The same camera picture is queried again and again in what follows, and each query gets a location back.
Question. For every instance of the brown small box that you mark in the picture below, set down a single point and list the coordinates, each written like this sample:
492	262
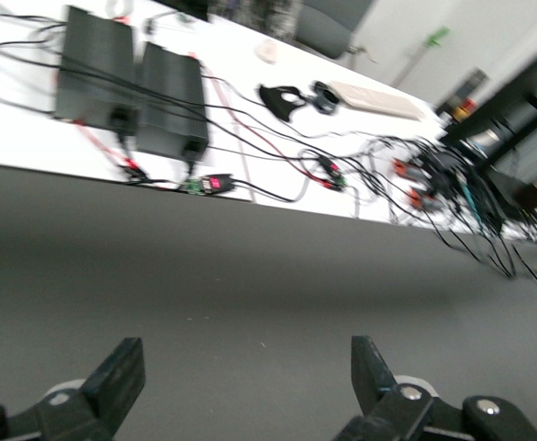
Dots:
532	193

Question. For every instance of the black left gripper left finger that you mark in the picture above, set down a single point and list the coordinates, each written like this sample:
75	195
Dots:
112	381

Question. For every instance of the white keyboard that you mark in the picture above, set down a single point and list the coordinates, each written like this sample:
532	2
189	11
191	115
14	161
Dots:
373	98

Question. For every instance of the grey office chair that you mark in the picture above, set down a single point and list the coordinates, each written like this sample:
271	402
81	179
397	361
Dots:
327	27

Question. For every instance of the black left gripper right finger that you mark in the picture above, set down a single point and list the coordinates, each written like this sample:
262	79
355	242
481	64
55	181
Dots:
371	381

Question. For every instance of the green small object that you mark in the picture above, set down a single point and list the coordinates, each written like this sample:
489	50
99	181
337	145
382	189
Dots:
437	37

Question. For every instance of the black red plug connector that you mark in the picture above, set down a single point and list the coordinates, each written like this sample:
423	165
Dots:
332	172

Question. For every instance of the black shelf unit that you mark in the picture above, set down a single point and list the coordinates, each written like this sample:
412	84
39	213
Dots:
525	82

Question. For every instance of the green circuit board adapter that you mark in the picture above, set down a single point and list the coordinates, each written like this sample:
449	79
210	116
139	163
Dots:
213	184

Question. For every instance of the black curved plastic part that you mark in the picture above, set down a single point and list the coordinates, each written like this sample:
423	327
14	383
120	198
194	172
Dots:
275	103

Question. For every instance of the dark grey small device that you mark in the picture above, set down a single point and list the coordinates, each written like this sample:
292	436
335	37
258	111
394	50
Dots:
325	98

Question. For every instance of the black power supply box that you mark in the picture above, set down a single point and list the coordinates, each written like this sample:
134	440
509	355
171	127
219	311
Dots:
171	101
93	69

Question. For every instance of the dark grey table mat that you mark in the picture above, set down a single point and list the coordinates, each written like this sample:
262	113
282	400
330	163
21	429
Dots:
204	275

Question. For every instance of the white desk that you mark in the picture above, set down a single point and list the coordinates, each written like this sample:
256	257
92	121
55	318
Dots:
29	142

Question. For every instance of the orange black connector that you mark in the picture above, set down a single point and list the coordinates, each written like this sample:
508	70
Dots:
403	167
421	199

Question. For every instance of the white computer mouse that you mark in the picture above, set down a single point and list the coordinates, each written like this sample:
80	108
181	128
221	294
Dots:
267	51

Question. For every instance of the red clip lead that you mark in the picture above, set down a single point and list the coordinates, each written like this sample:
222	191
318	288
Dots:
128	165

